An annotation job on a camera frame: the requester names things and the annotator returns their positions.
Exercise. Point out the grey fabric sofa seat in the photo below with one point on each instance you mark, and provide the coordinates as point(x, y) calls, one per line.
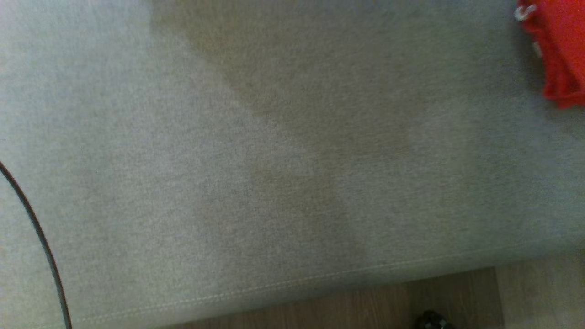
point(274, 160)

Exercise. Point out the red garment wide white band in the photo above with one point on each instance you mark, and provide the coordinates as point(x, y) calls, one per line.
point(562, 45)

